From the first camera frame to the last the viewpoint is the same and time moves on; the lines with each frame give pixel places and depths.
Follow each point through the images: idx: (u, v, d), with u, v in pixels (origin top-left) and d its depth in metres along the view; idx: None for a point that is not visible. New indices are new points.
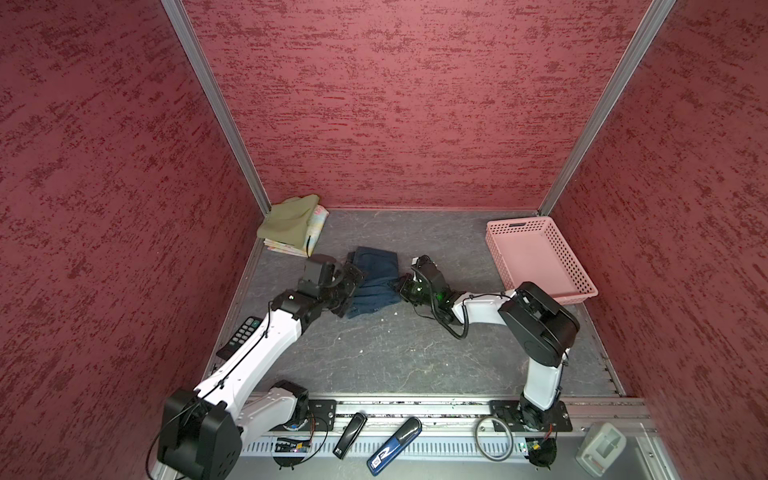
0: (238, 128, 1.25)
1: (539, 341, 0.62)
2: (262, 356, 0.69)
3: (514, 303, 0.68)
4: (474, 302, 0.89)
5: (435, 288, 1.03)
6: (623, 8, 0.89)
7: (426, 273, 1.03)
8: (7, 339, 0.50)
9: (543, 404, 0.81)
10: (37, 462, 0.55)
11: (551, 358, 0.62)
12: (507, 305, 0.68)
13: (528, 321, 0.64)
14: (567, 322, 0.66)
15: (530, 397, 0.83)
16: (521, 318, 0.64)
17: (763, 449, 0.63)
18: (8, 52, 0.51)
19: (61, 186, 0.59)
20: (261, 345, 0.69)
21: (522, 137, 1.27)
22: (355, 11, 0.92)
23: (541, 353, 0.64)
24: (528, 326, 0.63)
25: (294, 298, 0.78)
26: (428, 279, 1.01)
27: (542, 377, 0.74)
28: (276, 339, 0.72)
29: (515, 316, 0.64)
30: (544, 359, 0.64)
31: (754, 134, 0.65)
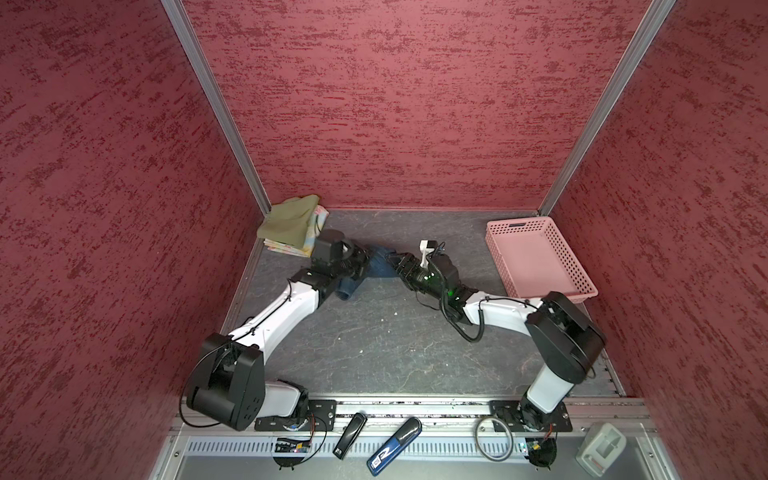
0: (238, 128, 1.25)
1: (568, 358, 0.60)
2: (286, 311, 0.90)
3: (541, 315, 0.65)
4: (494, 303, 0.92)
5: (448, 284, 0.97)
6: (623, 8, 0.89)
7: (443, 270, 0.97)
8: (7, 340, 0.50)
9: (547, 407, 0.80)
10: (36, 463, 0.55)
11: (576, 374, 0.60)
12: (535, 319, 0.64)
13: (558, 336, 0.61)
14: (594, 337, 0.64)
15: (533, 400, 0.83)
16: (554, 333, 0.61)
17: (762, 450, 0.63)
18: (8, 52, 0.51)
19: (61, 186, 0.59)
20: (285, 306, 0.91)
21: (522, 137, 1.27)
22: (355, 11, 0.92)
23: (566, 369, 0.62)
24: (562, 341, 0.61)
25: (310, 274, 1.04)
26: (442, 274, 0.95)
27: (552, 383, 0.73)
28: (295, 302, 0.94)
29: (546, 330, 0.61)
30: (567, 374, 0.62)
31: (754, 134, 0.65)
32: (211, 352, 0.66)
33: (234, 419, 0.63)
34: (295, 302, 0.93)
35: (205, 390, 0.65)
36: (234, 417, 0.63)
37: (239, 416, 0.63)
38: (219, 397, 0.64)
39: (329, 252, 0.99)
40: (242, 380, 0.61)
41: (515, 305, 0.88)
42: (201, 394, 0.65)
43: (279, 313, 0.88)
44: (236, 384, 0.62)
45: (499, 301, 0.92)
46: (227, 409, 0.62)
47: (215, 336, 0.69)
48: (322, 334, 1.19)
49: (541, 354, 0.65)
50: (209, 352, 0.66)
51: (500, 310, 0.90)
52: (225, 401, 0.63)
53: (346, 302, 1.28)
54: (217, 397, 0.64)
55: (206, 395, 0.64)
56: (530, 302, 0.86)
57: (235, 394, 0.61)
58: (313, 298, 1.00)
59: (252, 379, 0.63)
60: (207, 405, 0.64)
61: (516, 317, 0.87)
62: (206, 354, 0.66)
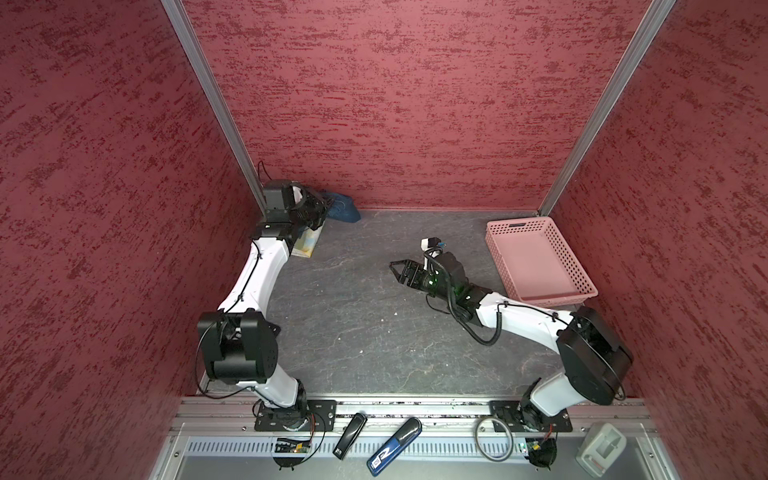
0: (238, 128, 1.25)
1: (599, 380, 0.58)
2: (263, 268, 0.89)
3: (572, 333, 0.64)
4: (514, 309, 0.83)
5: (454, 281, 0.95)
6: (623, 8, 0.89)
7: (448, 266, 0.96)
8: (7, 340, 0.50)
9: (549, 410, 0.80)
10: (36, 463, 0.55)
11: (604, 395, 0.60)
12: (567, 337, 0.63)
13: (591, 357, 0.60)
14: (621, 358, 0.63)
15: (535, 401, 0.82)
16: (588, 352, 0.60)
17: (762, 450, 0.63)
18: (8, 52, 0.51)
19: (61, 187, 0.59)
20: (260, 265, 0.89)
21: (522, 137, 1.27)
22: (355, 11, 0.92)
23: (592, 389, 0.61)
24: (594, 360, 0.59)
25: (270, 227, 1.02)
26: (447, 270, 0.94)
27: (561, 392, 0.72)
28: (268, 258, 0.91)
29: (580, 350, 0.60)
30: (593, 394, 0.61)
31: (754, 134, 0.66)
32: (209, 329, 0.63)
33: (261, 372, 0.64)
34: (270, 258, 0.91)
35: (221, 364, 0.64)
36: (263, 370, 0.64)
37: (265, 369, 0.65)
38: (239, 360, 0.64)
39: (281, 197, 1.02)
40: (255, 337, 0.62)
41: (540, 317, 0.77)
42: (221, 369, 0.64)
43: (258, 273, 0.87)
44: (250, 341, 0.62)
45: (520, 309, 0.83)
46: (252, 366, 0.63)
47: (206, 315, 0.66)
48: (322, 334, 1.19)
49: (567, 371, 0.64)
50: (209, 329, 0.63)
51: (521, 320, 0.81)
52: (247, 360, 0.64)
53: (346, 302, 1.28)
54: (239, 361, 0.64)
55: (225, 366, 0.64)
56: (559, 315, 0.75)
57: (256, 350, 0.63)
58: (284, 247, 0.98)
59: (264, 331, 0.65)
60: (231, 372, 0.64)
61: (541, 331, 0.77)
62: (206, 330, 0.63)
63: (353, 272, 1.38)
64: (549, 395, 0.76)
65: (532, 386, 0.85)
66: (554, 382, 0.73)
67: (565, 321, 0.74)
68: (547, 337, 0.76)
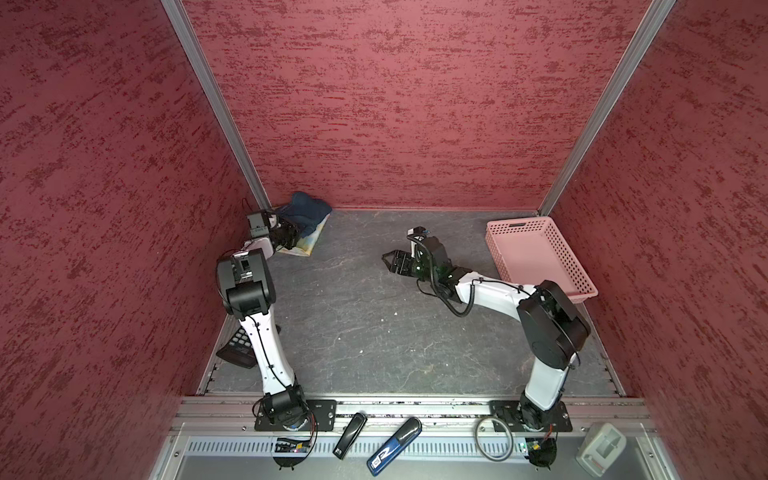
0: (238, 128, 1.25)
1: (554, 346, 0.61)
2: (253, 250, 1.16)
3: (532, 301, 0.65)
4: (487, 284, 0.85)
5: (437, 261, 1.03)
6: (623, 8, 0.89)
7: (429, 247, 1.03)
8: (7, 339, 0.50)
9: (544, 404, 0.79)
10: (36, 462, 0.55)
11: (559, 360, 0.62)
12: (526, 304, 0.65)
13: (547, 324, 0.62)
14: (580, 327, 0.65)
15: (531, 396, 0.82)
16: (545, 318, 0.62)
17: (762, 450, 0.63)
18: (8, 52, 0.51)
19: (61, 187, 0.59)
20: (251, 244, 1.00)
21: (522, 137, 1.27)
22: (355, 11, 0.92)
23: (549, 354, 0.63)
24: (550, 326, 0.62)
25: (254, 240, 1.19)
26: (430, 250, 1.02)
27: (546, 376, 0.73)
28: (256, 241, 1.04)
29: (536, 315, 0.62)
30: (550, 360, 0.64)
31: (754, 134, 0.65)
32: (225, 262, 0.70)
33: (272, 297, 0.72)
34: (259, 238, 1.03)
35: (233, 296, 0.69)
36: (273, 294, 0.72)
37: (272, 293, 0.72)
38: (249, 289, 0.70)
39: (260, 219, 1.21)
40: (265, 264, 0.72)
41: (508, 289, 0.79)
42: (232, 304, 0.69)
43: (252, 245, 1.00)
44: (262, 270, 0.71)
45: (492, 284, 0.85)
46: (263, 293, 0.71)
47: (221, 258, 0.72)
48: (322, 334, 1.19)
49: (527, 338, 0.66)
50: (224, 263, 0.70)
51: (491, 294, 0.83)
52: (257, 289, 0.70)
53: (346, 301, 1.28)
54: (252, 293, 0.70)
55: (239, 299, 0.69)
56: (524, 288, 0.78)
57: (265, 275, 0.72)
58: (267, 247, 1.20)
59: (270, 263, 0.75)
60: (243, 304, 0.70)
61: (508, 303, 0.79)
62: (222, 264, 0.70)
63: (353, 272, 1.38)
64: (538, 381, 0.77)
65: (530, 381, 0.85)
66: (536, 367, 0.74)
67: (528, 292, 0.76)
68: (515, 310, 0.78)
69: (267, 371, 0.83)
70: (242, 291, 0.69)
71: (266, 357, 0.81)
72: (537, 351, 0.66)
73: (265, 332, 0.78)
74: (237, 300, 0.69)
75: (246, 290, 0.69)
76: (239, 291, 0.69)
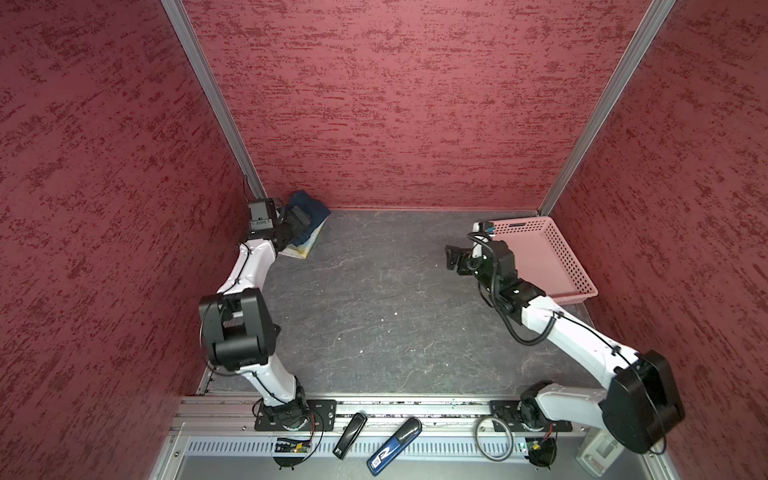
0: (238, 128, 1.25)
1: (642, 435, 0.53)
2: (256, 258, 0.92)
3: (631, 375, 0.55)
4: (572, 327, 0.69)
5: (502, 268, 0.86)
6: (623, 8, 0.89)
7: (498, 252, 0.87)
8: (7, 339, 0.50)
9: (550, 413, 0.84)
10: (36, 463, 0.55)
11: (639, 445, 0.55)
12: (622, 375, 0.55)
13: (643, 410, 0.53)
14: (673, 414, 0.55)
15: (539, 400, 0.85)
16: (642, 399, 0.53)
17: (762, 450, 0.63)
18: (8, 52, 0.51)
19: (61, 186, 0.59)
20: (250, 260, 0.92)
21: (522, 137, 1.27)
22: (355, 11, 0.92)
23: (628, 434, 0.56)
24: (644, 406, 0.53)
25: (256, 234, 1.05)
26: (495, 253, 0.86)
27: (579, 409, 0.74)
28: (259, 252, 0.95)
29: (635, 397, 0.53)
30: (625, 437, 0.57)
31: (755, 134, 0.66)
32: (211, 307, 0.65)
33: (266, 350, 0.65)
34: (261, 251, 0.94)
35: (221, 346, 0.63)
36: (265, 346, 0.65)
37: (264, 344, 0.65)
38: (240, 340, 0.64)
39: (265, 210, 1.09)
40: (258, 311, 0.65)
41: (598, 345, 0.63)
42: (220, 357, 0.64)
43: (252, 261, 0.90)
44: (256, 317, 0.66)
45: (578, 328, 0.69)
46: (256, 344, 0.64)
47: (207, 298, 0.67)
48: (322, 334, 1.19)
49: (604, 406, 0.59)
50: (210, 309, 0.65)
51: (574, 337, 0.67)
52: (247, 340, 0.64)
53: (346, 301, 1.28)
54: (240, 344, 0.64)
55: (227, 349, 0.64)
56: (621, 351, 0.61)
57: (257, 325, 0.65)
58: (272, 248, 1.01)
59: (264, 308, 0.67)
60: (233, 356, 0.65)
61: (593, 360, 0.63)
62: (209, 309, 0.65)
63: (353, 272, 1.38)
64: (565, 406, 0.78)
65: (545, 389, 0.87)
66: (578, 401, 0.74)
67: (627, 360, 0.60)
68: (599, 369, 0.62)
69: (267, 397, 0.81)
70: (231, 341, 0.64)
71: (266, 389, 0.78)
72: (608, 420, 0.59)
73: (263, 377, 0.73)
74: (225, 351, 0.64)
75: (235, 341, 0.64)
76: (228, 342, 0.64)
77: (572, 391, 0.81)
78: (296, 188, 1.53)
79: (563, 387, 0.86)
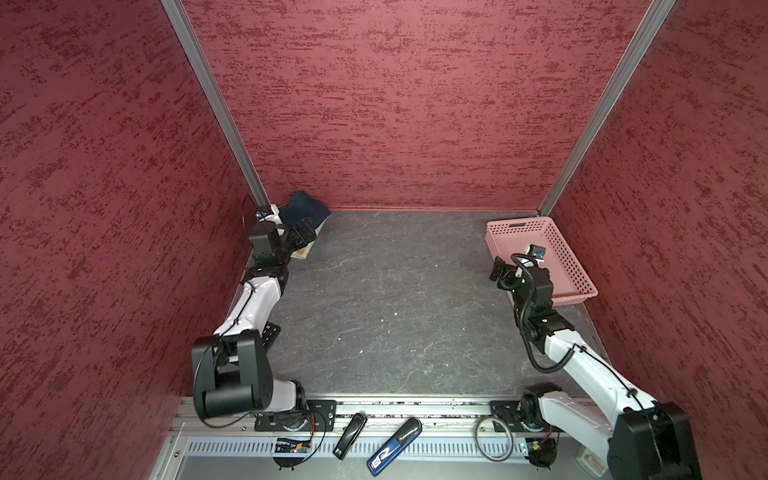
0: (238, 128, 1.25)
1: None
2: (259, 297, 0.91)
3: (642, 418, 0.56)
4: (592, 361, 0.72)
5: (537, 296, 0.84)
6: (623, 8, 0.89)
7: (536, 278, 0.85)
8: (7, 339, 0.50)
9: (548, 417, 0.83)
10: (36, 463, 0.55)
11: None
12: (629, 414, 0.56)
13: (646, 454, 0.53)
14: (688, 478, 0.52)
15: (542, 402, 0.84)
16: (646, 441, 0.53)
17: (763, 450, 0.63)
18: (8, 52, 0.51)
19: (61, 186, 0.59)
20: (254, 297, 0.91)
21: (522, 137, 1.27)
22: (355, 11, 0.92)
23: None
24: (647, 451, 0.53)
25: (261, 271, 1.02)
26: (534, 280, 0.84)
27: (580, 428, 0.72)
28: (264, 290, 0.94)
29: (639, 437, 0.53)
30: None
31: (754, 134, 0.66)
32: (205, 353, 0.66)
33: (259, 402, 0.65)
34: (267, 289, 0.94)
35: (214, 396, 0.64)
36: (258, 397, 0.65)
37: (257, 395, 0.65)
38: (233, 391, 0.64)
39: (269, 241, 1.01)
40: (252, 360, 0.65)
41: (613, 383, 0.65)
42: (212, 408, 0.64)
43: (254, 302, 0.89)
44: (249, 368, 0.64)
45: (598, 364, 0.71)
46: (247, 396, 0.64)
47: (201, 342, 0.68)
48: (322, 334, 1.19)
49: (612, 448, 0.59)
50: (205, 357, 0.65)
51: (591, 372, 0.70)
52: (241, 392, 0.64)
53: (346, 302, 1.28)
54: (233, 395, 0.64)
55: (219, 401, 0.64)
56: (637, 394, 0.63)
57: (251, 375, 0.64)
58: (277, 285, 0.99)
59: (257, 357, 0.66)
60: (225, 407, 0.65)
61: (605, 395, 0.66)
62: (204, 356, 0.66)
63: (353, 272, 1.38)
64: (567, 417, 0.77)
65: (551, 396, 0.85)
66: (582, 421, 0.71)
67: (642, 404, 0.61)
68: (610, 407, 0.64)
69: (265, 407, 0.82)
70: (223, 393, 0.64)
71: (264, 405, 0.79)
72: (614, 463, 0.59)
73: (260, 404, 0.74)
74: (216, 404, 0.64)
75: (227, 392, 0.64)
76: (220, 394, 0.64)
77: (584, 410, 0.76)
78: (296, 188, 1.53)
79: (573, 402, 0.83)
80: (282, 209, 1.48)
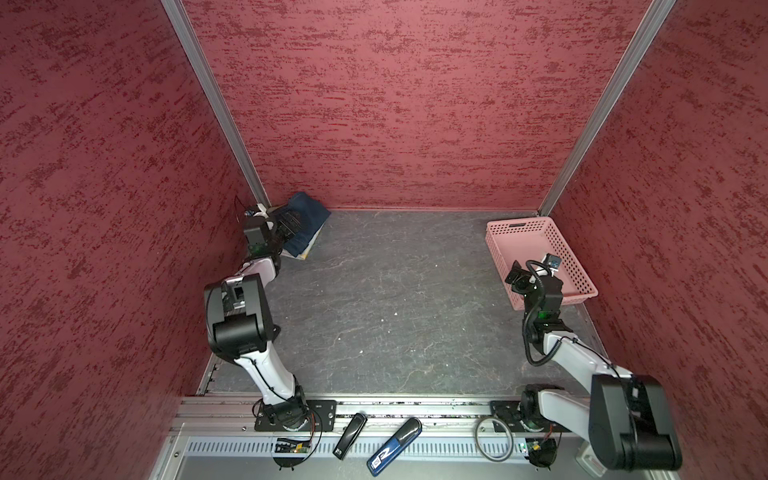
0: (238, 128, 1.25)
1: (615, 440, 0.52)
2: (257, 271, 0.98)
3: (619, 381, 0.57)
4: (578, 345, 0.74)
5: (544, 305, 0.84)
6: (623, 8, 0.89)
7: (547, 286, 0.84)
8: (7, 340, 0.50)
9: (547, 412, 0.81)
10: (36, 463, 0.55)
11: (612, 461, 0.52)
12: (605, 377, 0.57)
13: (620, 413, 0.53)
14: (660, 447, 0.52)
15: (541, 397, 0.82)
16: (618, 400, 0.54)
17: (762, 450, 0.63)
18: (9, 53, 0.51)
19: (61, 187, 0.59)
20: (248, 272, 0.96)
21: (522, 137, 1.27)
22: (355, 11, 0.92)
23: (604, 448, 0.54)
24: (620, 412, 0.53)
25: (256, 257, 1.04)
26: (543, 290, 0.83)
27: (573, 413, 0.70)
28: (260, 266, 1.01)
29: (613, 396, 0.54)
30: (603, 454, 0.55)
31: (755, 134, 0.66)
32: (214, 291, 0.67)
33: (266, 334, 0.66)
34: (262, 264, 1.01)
35: (222, 330, 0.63)
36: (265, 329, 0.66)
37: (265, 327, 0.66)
38: (241, 323, 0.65)
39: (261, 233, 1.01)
40: (258, 296, 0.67)
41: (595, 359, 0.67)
42: (220, 343, 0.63)
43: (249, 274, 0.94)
44: (256, 302, 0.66)
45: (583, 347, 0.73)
46: (257, 329, 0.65)
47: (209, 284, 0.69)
48: (322, 334, 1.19)
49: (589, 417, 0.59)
50: (214, 293, 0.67)
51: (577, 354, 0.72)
52: (249, 326, 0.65)
53: (346, 302, 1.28)
54: (241, 328, 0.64)
55: (228, 336, 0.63)
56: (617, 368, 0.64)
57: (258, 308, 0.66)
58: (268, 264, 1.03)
59: (264, 293, 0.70)
60: (234, 342, 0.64)
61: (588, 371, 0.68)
62: (212, 295, 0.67)
63: (353, 272, 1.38)
64: (560, 406, 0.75)
65: (549, 389, 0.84)
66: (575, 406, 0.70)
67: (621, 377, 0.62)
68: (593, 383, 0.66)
69: (267, 391, 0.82)
70: (230, 327, 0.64)
71: (265, 381, 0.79)
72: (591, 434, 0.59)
73: (262, 366, 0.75)
74: (224, 336, 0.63)
75: (235, 326, 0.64)
76: (227, 329, 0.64)
77: (580, 400, 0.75)
78: (296, 188, 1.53)
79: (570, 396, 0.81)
80: (282, 210, 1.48)
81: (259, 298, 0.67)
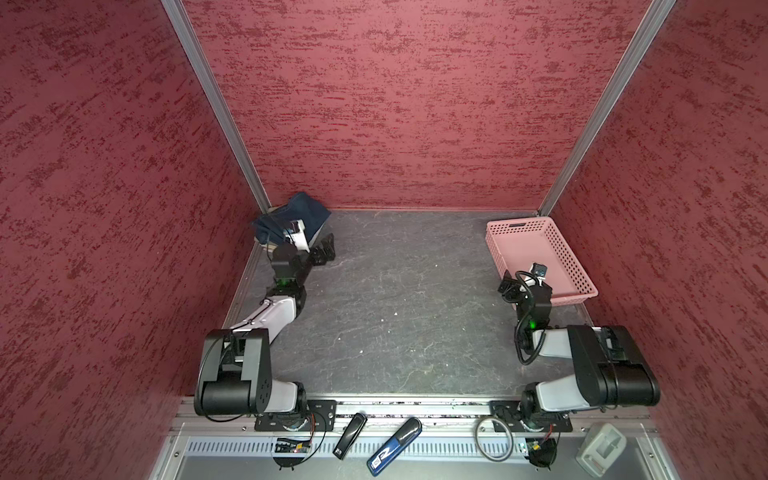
0: (238, 128, 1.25)
1: (593, 364, 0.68)
2: (274, 310, 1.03)
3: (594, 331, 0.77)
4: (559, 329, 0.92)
5: (534, 312, 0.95)
6: (623, 8, 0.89)
7: (536, 296, 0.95)
8: (7, 340, 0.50)
9: (546, 404, 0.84)
10: (36, 463, 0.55)
11: (596, 385, 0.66)
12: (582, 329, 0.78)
13: (595, 346, 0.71)
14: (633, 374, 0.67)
15: (538, 391, 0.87)
16: (592, 338, 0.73)
17: (762, 450, 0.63)
18: (9, 53, 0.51)
19: (61, 187, 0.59)
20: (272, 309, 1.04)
21: (522, 137, 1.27)
22: (355, 11, 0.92)
23: (589, 379, 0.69)
24: (595, 347, 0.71)
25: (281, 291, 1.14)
26: (534, 299, 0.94)
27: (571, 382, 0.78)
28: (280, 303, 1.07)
29: (588, 336, 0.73)
30: (590, 387, 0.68)
31: (754, 134, 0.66)
32: (216, 346, 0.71)
33: (255, 405, 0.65)
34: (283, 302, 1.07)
35: (215, 392, 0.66)
36: (256, 400, 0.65)
37: (256, 397, 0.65)
38: (234, 388, 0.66)
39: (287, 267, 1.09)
40: (256, 360, 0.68)
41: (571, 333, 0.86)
42: (208, 402, 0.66)
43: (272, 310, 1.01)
44: (253, 369, 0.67)
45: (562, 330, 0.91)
46: (247, 396, 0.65)
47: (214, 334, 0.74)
48: (322, 334, 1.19)
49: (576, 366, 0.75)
50: (215, 348, 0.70)
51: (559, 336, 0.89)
52: (240, 391, 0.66)
53: (346, 302, 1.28)
54: (231, 392, 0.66)
55: (217, 398, 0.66)
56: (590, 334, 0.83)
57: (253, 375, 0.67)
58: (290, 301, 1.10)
59: (264, 357, 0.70)
60: (221, 405, 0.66)
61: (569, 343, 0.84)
62: (213, 350, 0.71)
63: (353, 272, 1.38)
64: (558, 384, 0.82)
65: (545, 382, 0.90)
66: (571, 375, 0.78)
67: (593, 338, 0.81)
68: None
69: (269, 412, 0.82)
70: (220, 390, 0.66)
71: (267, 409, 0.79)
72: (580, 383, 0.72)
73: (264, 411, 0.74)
74: (214, 397, 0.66)
75: (225, 389, 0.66)
76: (218, 390, 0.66)
77: None
78: (296, 188, 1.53)
79: None
80: (282, 210, 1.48)
81: (257, 362, 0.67)
